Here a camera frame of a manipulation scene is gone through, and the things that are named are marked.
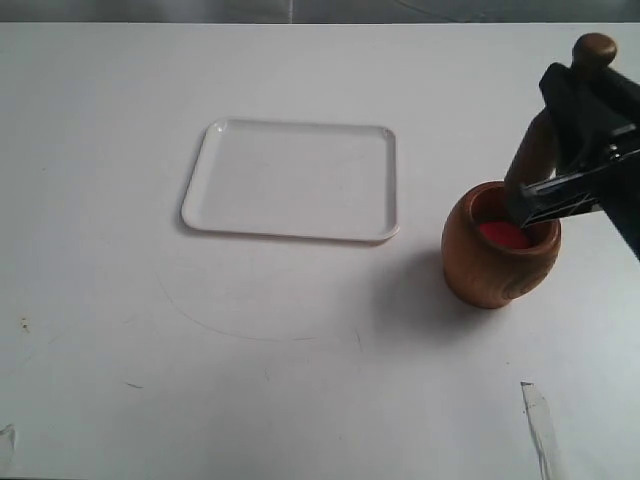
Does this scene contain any white plastic tray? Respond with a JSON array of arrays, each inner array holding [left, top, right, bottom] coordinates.
[[180, 117, 399, 244]]

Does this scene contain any red object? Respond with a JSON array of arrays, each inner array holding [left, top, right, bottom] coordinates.
[[478, 221, 531, 250]]

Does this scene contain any clear tape strip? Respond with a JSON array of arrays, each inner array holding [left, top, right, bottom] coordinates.
[[521, 382, 566, 480]]

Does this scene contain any brown wooden pestle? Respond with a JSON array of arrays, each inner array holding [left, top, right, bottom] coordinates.
[[504, 33, 618, 226]]

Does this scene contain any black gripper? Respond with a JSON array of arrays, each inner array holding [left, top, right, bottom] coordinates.
[[521, 63, 639, 259]]

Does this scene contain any brown wooden mortar bowl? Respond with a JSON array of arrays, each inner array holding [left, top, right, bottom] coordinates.
[[441, 181, 562, 309]]

